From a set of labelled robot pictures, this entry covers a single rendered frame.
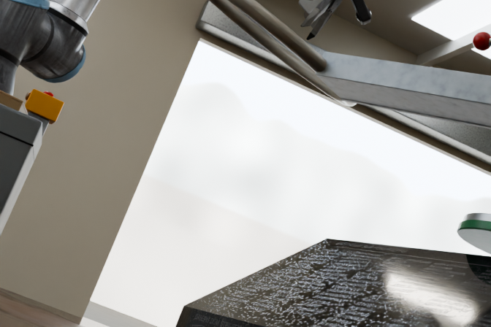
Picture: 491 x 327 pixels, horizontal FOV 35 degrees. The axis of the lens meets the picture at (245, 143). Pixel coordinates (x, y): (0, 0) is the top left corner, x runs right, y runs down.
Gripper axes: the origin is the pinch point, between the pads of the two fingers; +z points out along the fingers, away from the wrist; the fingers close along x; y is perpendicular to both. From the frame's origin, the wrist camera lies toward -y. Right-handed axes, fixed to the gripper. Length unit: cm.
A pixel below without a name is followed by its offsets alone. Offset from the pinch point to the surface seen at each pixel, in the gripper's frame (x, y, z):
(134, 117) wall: -573, 206, 108
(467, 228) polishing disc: 63, -51, 15
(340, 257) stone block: 37, -39, 33
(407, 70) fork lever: 47, -28, -1
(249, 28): 2.9, 11.4, 7.3
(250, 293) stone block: 41, -31, 49
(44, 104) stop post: -74, 74, 67
